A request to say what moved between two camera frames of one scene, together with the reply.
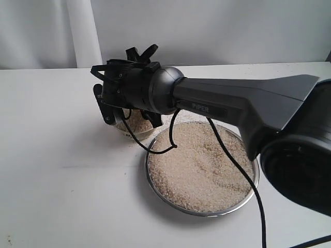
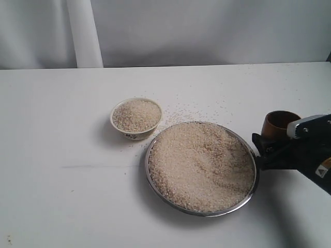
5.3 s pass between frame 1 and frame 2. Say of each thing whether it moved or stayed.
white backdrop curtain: stayed
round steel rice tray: stayed
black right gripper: moved
